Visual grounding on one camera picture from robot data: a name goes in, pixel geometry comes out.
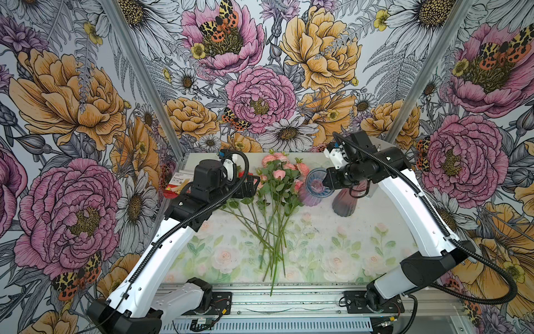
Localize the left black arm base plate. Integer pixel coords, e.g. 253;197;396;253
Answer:
183;292;233;316

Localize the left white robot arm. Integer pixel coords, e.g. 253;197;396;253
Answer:
87;149;259;333

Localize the dark pink glass vase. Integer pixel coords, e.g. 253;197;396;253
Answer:
332;181;370;217

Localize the blue purple glass vase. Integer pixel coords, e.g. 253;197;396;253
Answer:
298;168;334;207

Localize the red white snack box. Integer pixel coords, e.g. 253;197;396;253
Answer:
163;171;193;199

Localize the pink rose bunch on table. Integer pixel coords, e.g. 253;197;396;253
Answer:
222;150;310;289

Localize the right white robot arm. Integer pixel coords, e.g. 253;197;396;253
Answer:
323;132;474;312

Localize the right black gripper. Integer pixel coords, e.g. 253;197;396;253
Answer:
320;158;371;189

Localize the aluminium front rail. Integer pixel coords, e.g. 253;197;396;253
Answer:
213;283;464;318

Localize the white vent grille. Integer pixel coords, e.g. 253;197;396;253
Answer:
160;319;374;334

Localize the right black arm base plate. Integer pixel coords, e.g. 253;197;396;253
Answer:
340;290;405;315

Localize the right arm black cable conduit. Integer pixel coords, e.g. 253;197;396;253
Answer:
332;131;518;306

